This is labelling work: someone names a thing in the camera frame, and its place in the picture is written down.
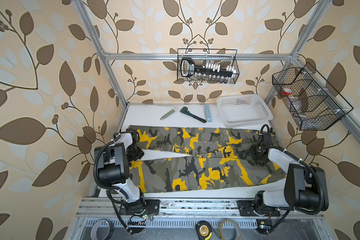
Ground black socket set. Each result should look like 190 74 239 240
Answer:
180 57 234 78

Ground black wire basket right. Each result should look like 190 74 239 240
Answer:
272 63 354 131

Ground grey tape roll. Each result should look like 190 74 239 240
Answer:
90 219 114 240

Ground white plastic basket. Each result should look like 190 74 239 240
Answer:
217 94 274 128

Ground black wire basket centre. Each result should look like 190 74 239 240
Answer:
177 48 240 85

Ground light blue sanding block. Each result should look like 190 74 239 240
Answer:
204 104 212 123

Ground yellow tape measure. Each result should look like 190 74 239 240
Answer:
196 221 213 240

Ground aluminium frame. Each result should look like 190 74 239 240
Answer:
70 0 360 199

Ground black wire basket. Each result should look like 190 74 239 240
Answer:
272 63 354 131
177 48 240 85

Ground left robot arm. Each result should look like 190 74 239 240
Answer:
93 129 149 216

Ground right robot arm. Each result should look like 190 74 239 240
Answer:
249 125 329 216

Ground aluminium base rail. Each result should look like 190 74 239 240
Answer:
76 197 319 218

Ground pale green utility knife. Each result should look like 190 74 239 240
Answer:
160 108 178 120

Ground camouflage trousers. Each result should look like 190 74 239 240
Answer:
129 125 287 193

